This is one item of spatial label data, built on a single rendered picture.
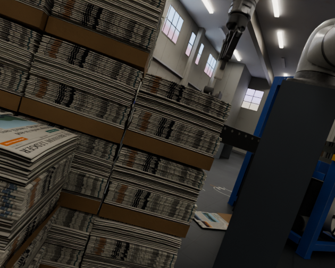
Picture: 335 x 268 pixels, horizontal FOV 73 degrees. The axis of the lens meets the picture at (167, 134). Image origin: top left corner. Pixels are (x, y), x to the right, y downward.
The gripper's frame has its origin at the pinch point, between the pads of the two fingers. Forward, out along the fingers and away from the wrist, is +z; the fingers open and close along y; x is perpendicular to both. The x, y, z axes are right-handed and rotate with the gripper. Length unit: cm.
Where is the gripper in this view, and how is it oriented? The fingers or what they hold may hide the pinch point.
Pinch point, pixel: (220, 69)
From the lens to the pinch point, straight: 93.0
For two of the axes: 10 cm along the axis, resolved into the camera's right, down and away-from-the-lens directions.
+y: 1.3, 1.2, -9.8
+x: 9.4, 3.1, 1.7
